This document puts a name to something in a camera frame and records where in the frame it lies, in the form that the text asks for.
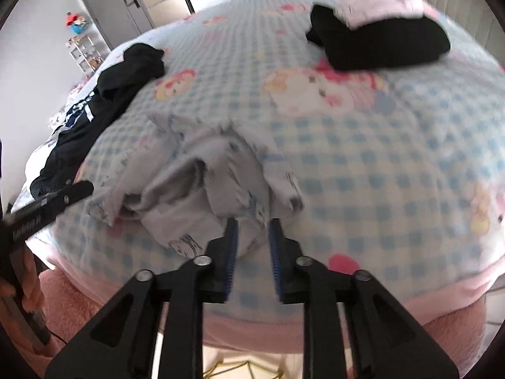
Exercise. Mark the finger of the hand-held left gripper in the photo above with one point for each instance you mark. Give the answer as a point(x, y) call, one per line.
point(67, 197)

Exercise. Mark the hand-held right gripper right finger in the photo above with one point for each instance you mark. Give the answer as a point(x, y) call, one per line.
point(274, 260)

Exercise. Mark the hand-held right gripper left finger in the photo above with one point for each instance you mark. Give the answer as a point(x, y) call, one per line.
point(232, 252)

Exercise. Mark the white cartoon print pajama pants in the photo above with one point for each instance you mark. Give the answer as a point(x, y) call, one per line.
point(189, 181)

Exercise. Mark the person's left hand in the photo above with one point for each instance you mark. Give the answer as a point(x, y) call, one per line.
point(32, 280)

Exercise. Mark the pink fuzzy bed sheet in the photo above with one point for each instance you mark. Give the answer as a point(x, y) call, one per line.
point(71, 304)

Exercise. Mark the black jacket pile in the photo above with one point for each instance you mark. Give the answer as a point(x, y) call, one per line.
point(118, 83)

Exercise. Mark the blue checkered cartoon blanket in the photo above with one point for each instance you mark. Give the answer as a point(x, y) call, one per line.
point(374, 158)

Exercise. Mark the white shelf rack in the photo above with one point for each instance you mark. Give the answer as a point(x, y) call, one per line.
point(85, 53)

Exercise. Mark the red and blue toy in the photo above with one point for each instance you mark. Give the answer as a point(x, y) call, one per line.
point(77, 23)

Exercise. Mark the grey door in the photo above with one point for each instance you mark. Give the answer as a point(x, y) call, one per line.
point(106, 4)

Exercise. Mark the white refrigerator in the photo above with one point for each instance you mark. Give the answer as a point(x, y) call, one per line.
point(165, 0)

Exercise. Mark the folded black garment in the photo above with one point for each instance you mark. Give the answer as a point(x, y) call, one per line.
point(386, 43)

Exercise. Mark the folded pink garment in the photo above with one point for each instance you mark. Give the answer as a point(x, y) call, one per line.
point(382, 6)

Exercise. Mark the grey padded headboard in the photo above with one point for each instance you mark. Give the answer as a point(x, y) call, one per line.
point(465, 0)

